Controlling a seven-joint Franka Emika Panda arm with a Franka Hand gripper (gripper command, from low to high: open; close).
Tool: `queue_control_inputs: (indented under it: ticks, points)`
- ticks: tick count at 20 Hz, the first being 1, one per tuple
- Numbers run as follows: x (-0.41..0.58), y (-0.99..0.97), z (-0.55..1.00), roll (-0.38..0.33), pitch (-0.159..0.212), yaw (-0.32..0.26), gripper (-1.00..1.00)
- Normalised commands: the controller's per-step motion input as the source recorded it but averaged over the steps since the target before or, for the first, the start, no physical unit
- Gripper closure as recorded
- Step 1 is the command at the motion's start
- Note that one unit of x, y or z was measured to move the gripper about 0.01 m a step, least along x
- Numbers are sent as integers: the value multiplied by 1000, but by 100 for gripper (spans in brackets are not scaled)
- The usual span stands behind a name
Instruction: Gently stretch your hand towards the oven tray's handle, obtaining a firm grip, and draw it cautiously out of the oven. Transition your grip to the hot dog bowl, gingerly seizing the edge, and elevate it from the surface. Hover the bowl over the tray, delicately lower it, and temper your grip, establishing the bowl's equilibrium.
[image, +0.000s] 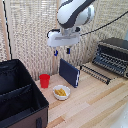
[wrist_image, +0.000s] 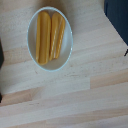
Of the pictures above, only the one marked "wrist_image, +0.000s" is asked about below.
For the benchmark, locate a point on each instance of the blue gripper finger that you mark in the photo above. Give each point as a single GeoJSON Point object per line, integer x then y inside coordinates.
{"type": "Point", "coordinates": [1, 53]}

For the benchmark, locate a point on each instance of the white oval bowl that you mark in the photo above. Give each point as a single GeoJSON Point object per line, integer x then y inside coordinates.
{"type": "Point", "coordinates": [66, 36]}

